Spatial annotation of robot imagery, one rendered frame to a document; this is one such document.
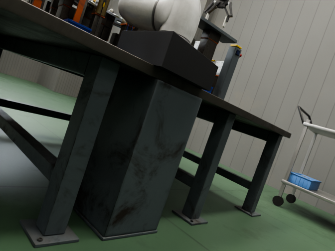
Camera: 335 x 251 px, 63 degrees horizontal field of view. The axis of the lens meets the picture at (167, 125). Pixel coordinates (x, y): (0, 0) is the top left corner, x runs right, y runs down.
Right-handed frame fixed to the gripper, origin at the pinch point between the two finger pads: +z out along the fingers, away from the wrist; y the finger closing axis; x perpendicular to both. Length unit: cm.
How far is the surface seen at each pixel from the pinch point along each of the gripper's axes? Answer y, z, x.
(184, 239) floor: -43, 120, 43
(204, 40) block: 1.2, 13.3, 4.3
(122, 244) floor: -29, 121, 77
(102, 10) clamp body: 41, 24, 57
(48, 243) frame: -16, 119, 102
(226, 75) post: -13.3, 28.0, -19.2
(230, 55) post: -10.6, 13.0, -20.0
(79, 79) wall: 524, 67, -397
